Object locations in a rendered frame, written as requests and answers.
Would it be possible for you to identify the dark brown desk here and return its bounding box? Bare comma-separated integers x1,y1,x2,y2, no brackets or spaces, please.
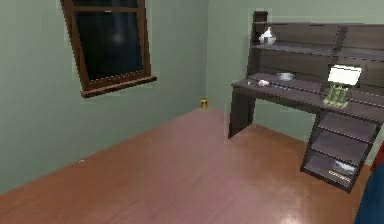
227,10,384,194

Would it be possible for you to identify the white bowl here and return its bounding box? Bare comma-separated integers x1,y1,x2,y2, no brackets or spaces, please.
276,72,296,82

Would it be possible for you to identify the brown framed window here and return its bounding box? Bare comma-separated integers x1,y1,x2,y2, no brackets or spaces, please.
60,0,158,99

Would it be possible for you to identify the red pillow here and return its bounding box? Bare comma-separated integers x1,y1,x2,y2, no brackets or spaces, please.
370,141,384,173

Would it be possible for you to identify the blue bed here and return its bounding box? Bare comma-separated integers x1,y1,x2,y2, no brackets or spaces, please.
353,162,384,224

